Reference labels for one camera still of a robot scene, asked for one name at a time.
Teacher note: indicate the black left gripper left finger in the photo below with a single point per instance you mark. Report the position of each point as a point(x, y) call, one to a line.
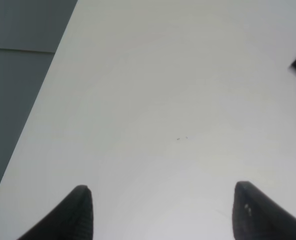
point(71, 219)

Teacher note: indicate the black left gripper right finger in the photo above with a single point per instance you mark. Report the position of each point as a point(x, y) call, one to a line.
point(257, 217)

